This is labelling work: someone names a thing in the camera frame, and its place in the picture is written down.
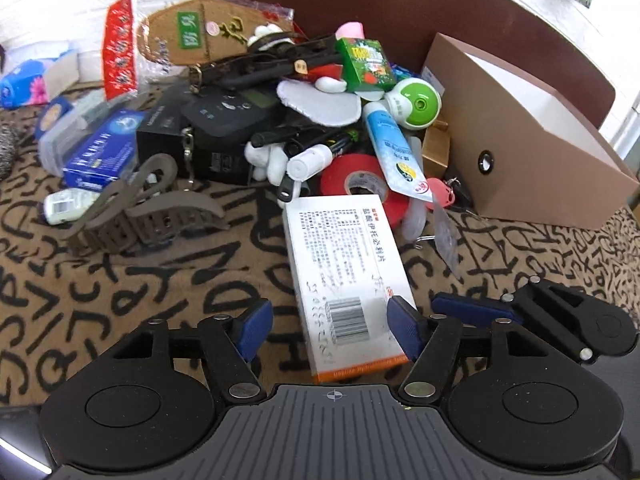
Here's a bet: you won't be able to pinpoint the letter patterned blanket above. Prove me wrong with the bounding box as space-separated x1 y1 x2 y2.
0 80 640 411

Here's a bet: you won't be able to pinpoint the grey hair claw clip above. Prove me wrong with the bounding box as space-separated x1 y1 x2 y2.
65 154 224 259

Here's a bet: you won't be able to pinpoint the white round pad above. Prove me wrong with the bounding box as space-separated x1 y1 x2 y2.
276 79 362 127

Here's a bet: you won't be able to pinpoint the white plush toy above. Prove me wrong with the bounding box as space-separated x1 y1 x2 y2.
244 140 290 187

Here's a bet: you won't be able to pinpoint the black flat device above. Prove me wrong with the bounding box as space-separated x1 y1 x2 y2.
180 87 287 134

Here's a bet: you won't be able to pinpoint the brown cardboard box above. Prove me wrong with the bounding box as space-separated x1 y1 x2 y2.
420 32 640 231

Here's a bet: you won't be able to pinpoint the green printed box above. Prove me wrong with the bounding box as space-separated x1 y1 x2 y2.
335 37 399 94

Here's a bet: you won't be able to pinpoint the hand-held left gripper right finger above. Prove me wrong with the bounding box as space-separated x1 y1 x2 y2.
386 295 554 406

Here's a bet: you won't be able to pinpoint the black strap with buckle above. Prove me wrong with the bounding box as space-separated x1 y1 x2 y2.
187 32 342 97

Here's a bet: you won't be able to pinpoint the steel wool scrubber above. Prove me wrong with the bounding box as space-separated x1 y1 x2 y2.
0 125 24 181

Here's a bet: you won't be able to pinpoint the red white plush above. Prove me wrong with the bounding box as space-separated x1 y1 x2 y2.
300 62 352 95

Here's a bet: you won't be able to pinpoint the blue white tube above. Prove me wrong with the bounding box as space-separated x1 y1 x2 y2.
362 101 434 204

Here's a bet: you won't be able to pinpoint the black keys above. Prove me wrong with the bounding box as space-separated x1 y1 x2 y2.
446 175 474 210

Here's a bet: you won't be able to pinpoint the pink tape roll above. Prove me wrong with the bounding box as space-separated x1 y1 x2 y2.
335 21 369 41

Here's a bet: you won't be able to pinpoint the metal keychain clasp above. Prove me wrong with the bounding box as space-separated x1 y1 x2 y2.
180 127 199 194

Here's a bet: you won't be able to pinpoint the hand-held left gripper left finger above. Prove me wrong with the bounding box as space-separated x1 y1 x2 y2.
114 297 275 404

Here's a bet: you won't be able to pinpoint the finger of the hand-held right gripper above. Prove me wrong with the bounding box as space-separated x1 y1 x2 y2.
431 277 597 363

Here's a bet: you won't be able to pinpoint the red tape roll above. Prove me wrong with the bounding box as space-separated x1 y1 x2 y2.
320 154 414 229

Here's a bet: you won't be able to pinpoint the black electronic device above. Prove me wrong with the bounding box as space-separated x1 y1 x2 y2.
136 110 252 187

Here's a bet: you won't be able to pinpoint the white capped pen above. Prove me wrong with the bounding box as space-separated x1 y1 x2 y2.
277 144 335 204

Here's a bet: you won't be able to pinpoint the blue tissue pack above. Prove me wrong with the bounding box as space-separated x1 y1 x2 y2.
0 57 62 109

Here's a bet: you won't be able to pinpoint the clear plastic case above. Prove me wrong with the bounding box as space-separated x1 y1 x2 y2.
37 92 110 176

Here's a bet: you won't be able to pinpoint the blue printed box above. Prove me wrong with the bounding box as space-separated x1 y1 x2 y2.
62 110 147 192

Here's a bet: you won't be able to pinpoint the red key fob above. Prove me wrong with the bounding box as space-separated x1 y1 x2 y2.
425 176 459 209

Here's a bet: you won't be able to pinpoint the small white bottle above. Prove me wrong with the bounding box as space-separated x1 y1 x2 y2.
42 187 104 226

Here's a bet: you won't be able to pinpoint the white medicine box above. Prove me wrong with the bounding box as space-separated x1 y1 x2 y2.
282 194 419 385

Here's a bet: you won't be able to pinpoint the green white round device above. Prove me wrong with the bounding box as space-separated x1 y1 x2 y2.
385 77 444 132

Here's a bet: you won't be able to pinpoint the clear plastic tag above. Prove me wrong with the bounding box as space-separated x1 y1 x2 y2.
400 195 462 267

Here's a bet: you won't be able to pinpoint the red white packet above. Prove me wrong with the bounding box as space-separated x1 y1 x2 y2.
102 0 142 102

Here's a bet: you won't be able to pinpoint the brown insole pack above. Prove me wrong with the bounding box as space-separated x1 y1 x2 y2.
136 0 296 70

